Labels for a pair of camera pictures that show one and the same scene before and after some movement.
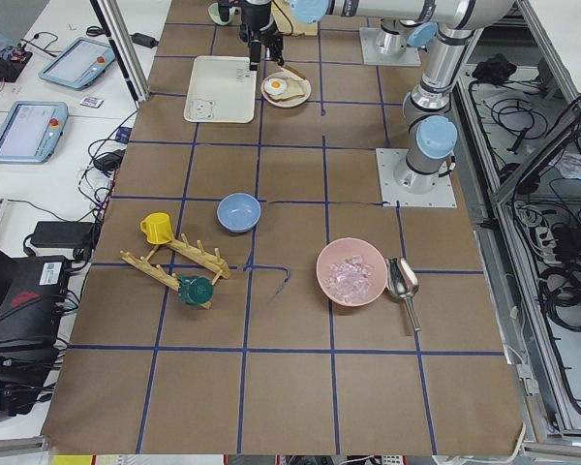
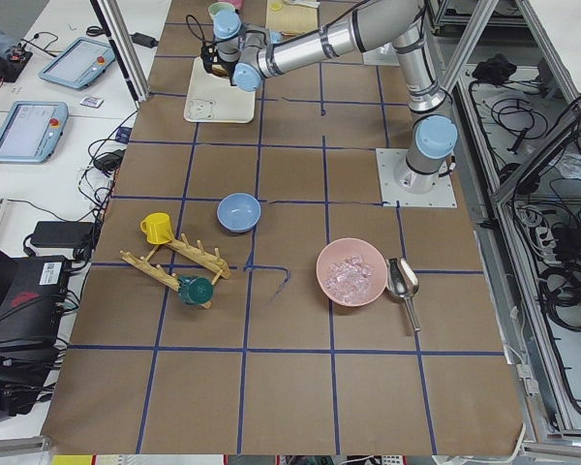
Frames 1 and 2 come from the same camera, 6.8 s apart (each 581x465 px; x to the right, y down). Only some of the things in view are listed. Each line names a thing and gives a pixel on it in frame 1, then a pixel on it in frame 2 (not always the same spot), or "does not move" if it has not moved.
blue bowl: [238, 212] does not move
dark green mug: [195, 290] does not move
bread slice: [295, 72] → [219, 70]
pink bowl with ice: [351, 272] does not move
